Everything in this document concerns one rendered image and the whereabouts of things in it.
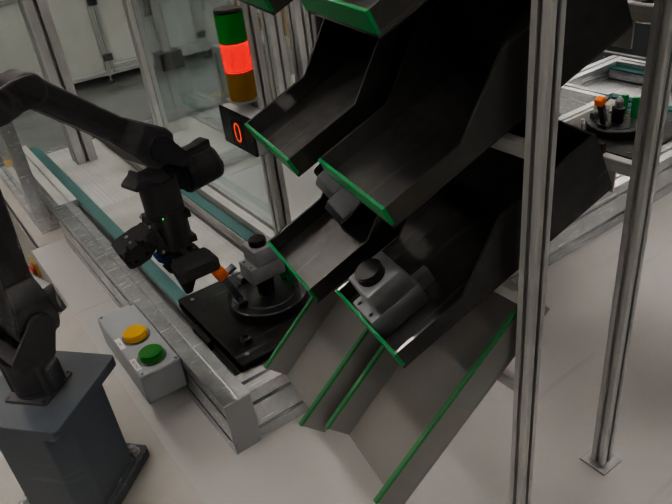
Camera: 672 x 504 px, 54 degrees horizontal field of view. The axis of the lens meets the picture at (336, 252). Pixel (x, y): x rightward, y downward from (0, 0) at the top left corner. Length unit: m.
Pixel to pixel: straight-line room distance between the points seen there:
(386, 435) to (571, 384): 0.40
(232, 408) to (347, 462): 0.19
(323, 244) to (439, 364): 0.20
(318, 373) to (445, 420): 0.24
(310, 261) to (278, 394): 0.29
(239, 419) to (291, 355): 0.13
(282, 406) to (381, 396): 0.25
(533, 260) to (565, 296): 0.68
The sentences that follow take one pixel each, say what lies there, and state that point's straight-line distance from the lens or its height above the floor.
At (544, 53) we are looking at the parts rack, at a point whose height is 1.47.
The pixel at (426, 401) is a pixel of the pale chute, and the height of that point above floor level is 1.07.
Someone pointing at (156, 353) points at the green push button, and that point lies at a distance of 1.11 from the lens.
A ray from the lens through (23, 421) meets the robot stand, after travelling 0.94.
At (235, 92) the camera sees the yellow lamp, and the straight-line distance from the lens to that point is 1.20.
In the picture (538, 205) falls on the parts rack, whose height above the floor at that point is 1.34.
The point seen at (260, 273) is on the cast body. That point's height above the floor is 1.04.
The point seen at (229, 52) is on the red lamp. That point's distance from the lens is 1.18.
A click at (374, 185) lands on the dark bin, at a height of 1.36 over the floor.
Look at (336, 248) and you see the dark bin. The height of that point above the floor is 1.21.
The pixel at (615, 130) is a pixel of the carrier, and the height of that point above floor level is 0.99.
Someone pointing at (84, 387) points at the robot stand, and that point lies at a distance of 0.95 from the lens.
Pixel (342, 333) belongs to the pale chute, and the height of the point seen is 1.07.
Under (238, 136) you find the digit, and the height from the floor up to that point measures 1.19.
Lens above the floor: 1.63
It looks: 32 degrees down
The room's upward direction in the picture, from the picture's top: 7 degrees counter-clockwise
